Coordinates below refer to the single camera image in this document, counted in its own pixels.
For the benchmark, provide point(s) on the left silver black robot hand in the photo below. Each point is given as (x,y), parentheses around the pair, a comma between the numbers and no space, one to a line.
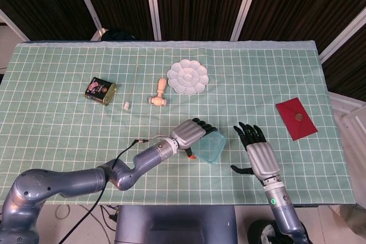
(187,135)

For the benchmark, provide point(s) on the black object behind table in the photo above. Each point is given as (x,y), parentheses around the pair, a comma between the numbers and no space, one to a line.
(118,35)

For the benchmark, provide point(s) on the clear test tube white cap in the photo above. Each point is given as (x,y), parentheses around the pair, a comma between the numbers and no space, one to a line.
(127,105)

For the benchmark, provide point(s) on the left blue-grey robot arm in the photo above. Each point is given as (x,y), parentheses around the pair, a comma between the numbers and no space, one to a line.
(71,181)

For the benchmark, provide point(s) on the black gold luncheon meat tin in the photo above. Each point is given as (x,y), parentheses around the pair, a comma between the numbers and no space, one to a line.
(100,91)

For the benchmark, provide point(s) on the red envelope with gold seal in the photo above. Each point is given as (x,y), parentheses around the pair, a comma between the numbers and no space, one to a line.
(296,118)

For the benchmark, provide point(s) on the clear blue plastic tray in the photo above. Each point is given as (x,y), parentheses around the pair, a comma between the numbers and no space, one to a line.
(211,149)

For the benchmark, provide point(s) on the white metal rack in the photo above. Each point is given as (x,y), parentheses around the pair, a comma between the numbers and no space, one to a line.
(347,107)

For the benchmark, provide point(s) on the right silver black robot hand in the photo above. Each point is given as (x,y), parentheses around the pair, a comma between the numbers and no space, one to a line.
(263,158)

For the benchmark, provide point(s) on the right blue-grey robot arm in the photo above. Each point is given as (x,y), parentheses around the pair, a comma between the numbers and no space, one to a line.
(283,212)

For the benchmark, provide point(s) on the green white checked tablecloth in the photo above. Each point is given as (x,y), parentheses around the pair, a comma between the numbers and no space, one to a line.
(71,127)

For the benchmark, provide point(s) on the black trash bin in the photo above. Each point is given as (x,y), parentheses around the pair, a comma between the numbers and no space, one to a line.
(261,232)

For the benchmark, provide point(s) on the white flower-shaped paint palette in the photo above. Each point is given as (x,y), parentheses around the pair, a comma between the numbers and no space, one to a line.
(187,76)

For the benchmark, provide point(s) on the small wooden mallet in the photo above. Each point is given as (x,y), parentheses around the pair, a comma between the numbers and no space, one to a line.
(158,99)

